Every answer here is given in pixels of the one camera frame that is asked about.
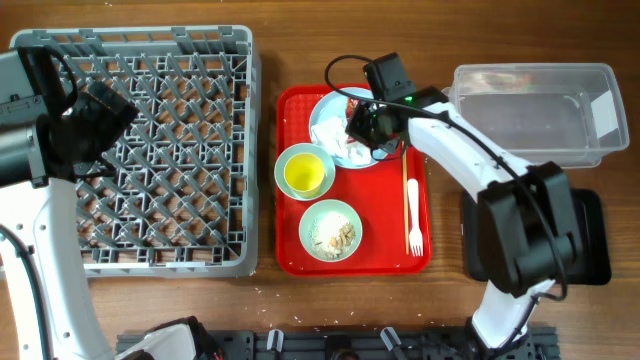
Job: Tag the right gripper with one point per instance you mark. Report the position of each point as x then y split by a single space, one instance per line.
357 127

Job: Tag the red snack wrapper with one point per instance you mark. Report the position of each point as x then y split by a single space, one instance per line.
352 104

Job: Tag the white napkin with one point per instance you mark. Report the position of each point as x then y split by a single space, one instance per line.
332 137

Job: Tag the yellow plastic cup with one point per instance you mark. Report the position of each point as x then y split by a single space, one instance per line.
304 174

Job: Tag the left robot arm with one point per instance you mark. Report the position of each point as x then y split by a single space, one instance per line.
45 132

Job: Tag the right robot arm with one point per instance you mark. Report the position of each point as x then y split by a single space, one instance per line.
527 232

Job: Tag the grey dishwasher rack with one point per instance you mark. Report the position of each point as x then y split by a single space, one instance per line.
177 195

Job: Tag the wooden chopstick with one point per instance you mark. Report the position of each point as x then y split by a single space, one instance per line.
405 199

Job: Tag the large light blue plate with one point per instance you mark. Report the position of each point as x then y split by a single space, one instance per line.
334 104

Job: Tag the light blue small bowl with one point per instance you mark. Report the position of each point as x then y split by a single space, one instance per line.
330 170

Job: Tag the red plastic tray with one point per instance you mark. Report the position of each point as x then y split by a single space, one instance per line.
375 193

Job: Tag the green bowl with food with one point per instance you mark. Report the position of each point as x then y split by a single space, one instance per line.
330 231

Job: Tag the white plastic fork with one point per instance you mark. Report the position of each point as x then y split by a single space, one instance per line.
415 234

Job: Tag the clear plastic bin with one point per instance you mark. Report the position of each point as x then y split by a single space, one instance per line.
568 113

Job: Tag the black plastic tray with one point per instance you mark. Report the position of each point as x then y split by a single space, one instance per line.
593 268

